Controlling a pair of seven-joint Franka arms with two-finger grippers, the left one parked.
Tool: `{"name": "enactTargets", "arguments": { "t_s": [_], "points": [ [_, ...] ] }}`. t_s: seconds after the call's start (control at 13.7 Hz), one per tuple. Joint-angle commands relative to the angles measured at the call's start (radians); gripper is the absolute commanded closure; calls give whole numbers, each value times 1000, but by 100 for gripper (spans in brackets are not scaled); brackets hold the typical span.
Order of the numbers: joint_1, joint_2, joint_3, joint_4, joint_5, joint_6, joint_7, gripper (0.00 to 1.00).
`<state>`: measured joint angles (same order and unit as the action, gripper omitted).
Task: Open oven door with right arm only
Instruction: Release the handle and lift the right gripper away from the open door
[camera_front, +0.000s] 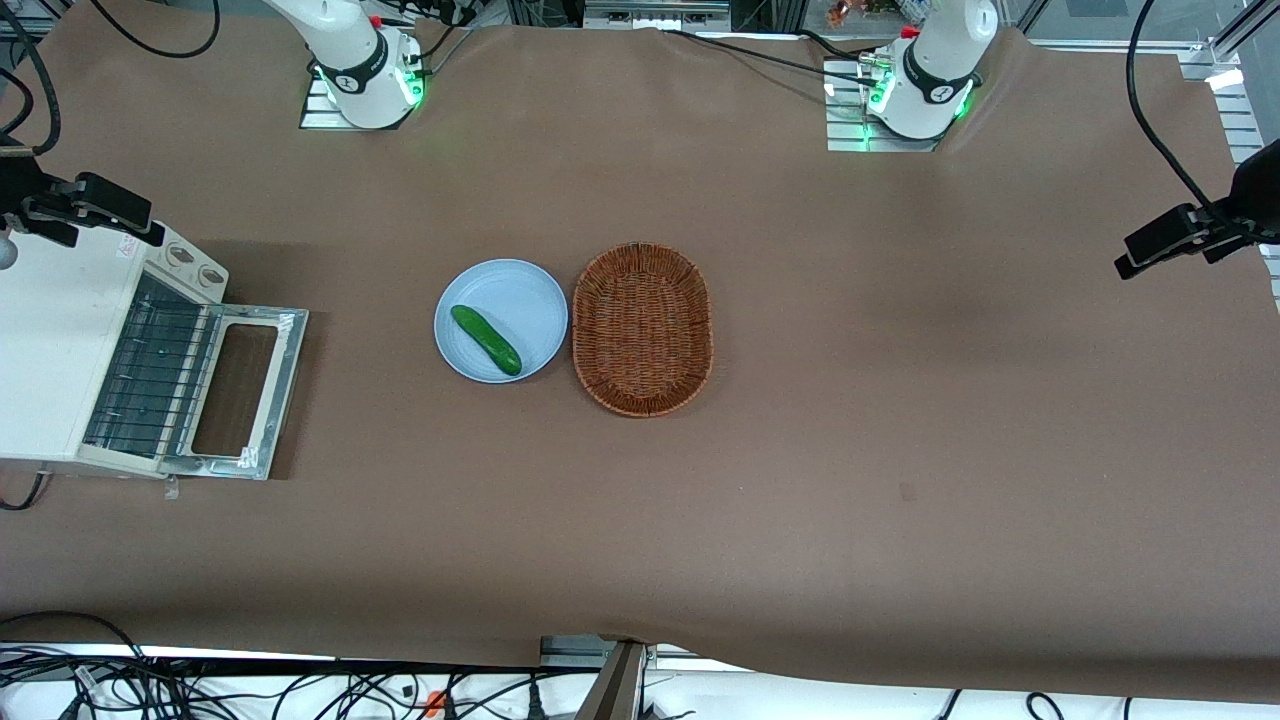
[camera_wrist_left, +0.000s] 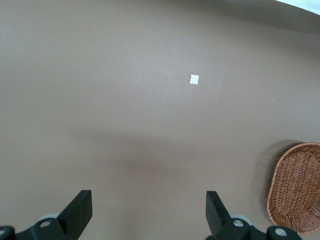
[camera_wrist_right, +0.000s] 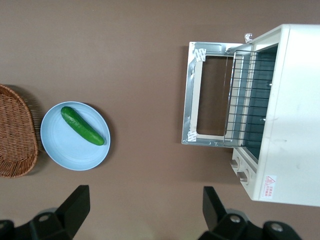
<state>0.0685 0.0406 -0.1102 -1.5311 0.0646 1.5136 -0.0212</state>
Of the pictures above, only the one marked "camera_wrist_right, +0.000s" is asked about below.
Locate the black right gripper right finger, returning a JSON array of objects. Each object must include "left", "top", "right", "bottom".
[{"left": 199, "top": 186, "right": 301, "bottom": 240}]

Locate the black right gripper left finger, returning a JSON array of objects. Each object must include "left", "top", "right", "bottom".
[{"left": 13, "top": 184, "right": 91, "bottom": 240}]

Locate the toaster oven glass door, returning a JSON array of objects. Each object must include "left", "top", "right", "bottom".
[{"left": 181, "top": 41, "right": 245, "bottom": 149}]

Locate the cream oven knob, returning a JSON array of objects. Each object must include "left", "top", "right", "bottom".
[
  {"left": 236, "top": 168, "right": 251, "bottom": 185},
  {"left": 229, "top": 155, "right": 243, "bottom": 170}
]

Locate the white tape strip on door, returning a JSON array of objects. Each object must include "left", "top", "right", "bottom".
[
  {"left": 186, "top": 130, "right": 199, "bottom": 143},
  {"left": 193, "top": 48, "right": 207, "bottom": 62}
]

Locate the white toaster oven body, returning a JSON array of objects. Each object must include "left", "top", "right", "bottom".
[{"left": 230, "top": 23, "right": 320, "bottom": 208}]

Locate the light blue round plate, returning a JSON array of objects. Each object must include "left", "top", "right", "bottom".
[{"left": 40, "top": 100, "right": 112, "bottom": 172}]

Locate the red warning sticker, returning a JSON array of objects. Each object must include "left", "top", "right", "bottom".
[{"left": 260, "top": 174, "right": 278, "bottom": 200}]

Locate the green cucumber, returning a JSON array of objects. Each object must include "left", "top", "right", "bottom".
[{"left": 60, "top": 106, "right": 106, "bottom": 147}]

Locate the oval brown wicker basket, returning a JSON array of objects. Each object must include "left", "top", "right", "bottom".
[{"left": 0, "top": 83, "right": 40, "bottom": 179}]

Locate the brown table cover sheet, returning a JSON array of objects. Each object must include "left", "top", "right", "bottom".
[{"left": 0, "top": 0, "right": 320, "bottom": 240}]

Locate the wire oven rack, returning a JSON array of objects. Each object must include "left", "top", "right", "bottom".
[{"left": 222, "top": 49, "right": 279, "bottom": 148}]

